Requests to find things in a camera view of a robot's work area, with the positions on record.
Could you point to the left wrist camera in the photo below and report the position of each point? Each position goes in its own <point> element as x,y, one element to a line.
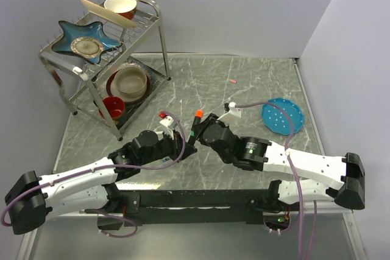
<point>168,124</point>

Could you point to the beige oval plate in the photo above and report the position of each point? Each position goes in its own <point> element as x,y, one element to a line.
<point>109,15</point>

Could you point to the dark red plate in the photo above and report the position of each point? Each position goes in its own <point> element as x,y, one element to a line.
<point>108,84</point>

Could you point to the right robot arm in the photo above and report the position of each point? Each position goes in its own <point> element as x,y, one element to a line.
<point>338,179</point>

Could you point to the small round patterned saucer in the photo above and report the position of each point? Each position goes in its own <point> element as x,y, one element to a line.
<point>86,47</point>

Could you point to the blue star-shaped dish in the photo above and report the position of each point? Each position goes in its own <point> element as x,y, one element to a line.
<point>94,30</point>

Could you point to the steel dish rack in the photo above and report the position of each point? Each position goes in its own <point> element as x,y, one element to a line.
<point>82,85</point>

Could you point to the white and red bowl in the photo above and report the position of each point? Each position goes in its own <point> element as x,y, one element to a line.
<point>125,8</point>

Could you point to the black base frame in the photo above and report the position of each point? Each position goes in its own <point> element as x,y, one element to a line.
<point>196,206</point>

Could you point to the black orange-tipped highlighter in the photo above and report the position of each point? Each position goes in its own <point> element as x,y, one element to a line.
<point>196,121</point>

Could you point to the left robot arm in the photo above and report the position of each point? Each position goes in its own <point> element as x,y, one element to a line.
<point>35,199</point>

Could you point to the grey ceramic bowl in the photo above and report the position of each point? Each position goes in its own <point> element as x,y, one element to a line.
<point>129,84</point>

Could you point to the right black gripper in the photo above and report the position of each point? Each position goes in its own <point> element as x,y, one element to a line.
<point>211,119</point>

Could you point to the black green-tipped highlighter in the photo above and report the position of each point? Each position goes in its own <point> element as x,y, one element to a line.
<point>192,139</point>

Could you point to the blue polka-dot plate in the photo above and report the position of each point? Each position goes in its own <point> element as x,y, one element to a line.
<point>277,119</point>

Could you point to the orange highlighter cap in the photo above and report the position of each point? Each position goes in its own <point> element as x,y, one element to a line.
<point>199,113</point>

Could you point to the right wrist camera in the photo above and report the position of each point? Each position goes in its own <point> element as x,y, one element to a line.
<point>232,114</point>

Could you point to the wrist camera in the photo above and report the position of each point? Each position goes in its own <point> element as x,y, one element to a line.
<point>168,124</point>
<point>232,114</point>

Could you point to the red cup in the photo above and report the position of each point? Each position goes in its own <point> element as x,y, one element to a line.
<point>115,106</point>

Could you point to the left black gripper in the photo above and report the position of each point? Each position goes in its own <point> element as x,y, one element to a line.
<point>177,143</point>

